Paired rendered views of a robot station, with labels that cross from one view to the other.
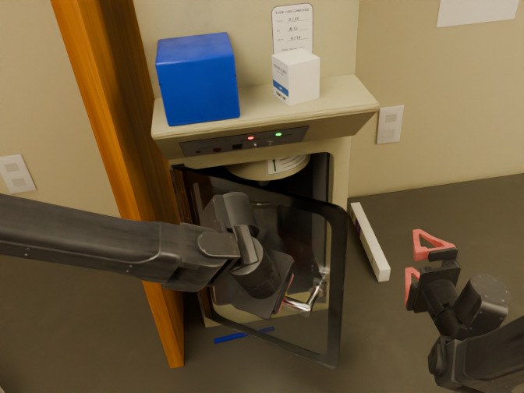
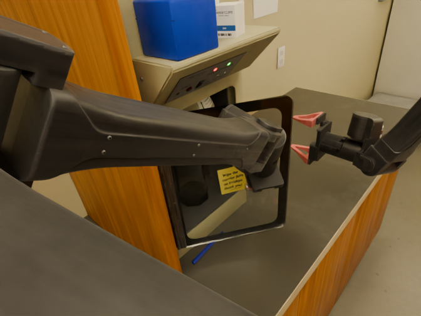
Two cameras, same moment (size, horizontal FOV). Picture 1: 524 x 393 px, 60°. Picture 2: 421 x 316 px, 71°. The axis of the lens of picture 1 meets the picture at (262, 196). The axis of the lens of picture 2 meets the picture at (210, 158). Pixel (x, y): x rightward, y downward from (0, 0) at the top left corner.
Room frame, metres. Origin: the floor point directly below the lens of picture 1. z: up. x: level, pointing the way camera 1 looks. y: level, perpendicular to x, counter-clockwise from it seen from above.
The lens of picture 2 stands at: (0.15, 0.39, 1.64)
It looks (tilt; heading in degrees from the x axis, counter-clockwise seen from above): 33 degrees down; 322
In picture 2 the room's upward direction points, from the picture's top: 6 degrees counter-clockwise
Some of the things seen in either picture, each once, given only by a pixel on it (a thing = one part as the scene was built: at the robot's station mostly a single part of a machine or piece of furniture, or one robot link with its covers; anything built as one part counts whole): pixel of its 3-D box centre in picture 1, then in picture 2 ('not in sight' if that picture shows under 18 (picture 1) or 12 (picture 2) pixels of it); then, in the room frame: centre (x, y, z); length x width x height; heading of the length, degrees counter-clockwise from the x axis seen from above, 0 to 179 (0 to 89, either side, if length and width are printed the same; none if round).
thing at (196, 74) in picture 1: (198, 78); (177, 25); (0.61, 0.07, 1.56); 0.10 x 0.10 x 0.09; 6
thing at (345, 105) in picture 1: (263, 130); (215, 66); (0.62, -0.01, 1.46); 0.32 x 0.12 x 0.10; 96
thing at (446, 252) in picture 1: (426, 253); (307, 125); (0.54, -0.27, 1.24); 0.09 x 0.07 x 0.07; 6
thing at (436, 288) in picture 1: (441, 299); (331, 143); (0.47, -0.28, 1.20); 0.07 x 0.07 x 0.10; 6
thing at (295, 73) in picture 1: (295, 76); (228, 19); (0.62, -0.06, 1.54); 0.05 x 0.05 x 0.06; 23
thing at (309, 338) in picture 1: (262, 274); (229, 181); (0.57, 0.01, 1.19); 0.30 x 0.01 x 0.40; 60
